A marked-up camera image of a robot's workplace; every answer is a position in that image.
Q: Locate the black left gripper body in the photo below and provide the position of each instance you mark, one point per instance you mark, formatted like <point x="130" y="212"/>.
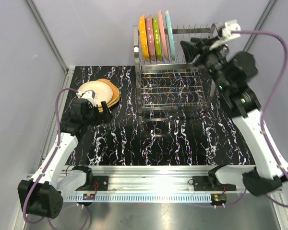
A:
<point x="94" y="117"/>

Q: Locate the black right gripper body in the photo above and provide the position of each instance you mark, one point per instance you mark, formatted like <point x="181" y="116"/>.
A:
<point x="213" y="59"/>

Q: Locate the cream white round plate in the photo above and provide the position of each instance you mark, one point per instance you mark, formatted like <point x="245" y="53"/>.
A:
<point x="102" y="91"/>

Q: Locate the beige blue leaf plate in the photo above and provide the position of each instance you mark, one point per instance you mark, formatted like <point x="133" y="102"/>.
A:
<point x="170" y="36"/>

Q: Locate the beige pink leaf plate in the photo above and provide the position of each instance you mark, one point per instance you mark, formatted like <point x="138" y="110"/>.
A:
<point x="163" y="37"/>

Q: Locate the yellow-green dotted scalloped plate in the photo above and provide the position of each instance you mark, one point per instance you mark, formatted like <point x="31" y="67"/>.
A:
<point x="158" y="48"/>

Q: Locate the pink dotted scalloped plate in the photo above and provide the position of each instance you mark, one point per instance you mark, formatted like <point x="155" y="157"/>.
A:
<point x="150" y="38"/>

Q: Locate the orange dotted scalloped plate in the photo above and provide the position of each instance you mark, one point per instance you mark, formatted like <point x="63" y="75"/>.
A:
<point x="143" y="38"/>

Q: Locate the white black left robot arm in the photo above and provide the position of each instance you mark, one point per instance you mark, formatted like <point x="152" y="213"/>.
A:
<point x="43" y="194"/>

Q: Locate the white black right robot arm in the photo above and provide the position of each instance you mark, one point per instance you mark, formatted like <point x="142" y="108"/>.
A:
<point x="241" y="105"/>

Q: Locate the tan plates under leaf plate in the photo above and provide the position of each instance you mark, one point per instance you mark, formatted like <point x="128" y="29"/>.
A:
<point x="116" y="93"/>

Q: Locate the stainless steel dish rack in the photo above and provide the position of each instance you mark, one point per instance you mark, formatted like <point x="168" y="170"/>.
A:
<point x="172" y="88"/>

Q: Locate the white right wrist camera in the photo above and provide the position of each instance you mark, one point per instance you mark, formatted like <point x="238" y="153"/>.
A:
<point x="226" y="32"/>

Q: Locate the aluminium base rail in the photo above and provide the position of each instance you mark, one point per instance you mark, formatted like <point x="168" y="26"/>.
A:
<point x="124" y="179"/>

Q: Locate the white slotted cable duct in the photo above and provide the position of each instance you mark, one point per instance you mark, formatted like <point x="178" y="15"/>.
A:
<point x="140" y="198"/>

